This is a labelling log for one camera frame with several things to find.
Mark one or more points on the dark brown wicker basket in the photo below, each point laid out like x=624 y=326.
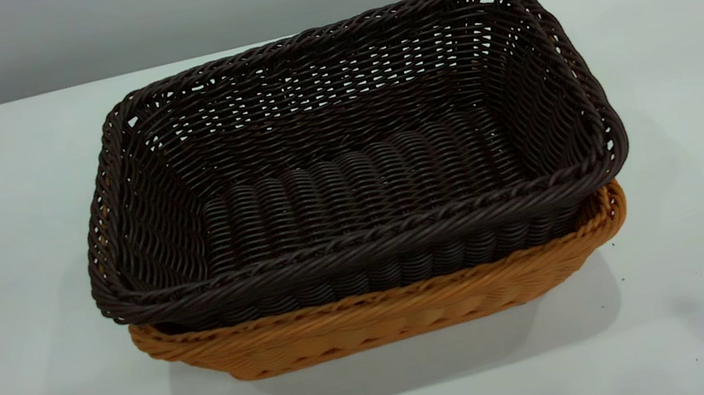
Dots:
x=356 y=182

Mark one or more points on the light brown wicker basket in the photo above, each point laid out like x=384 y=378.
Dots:
x=382 y=326

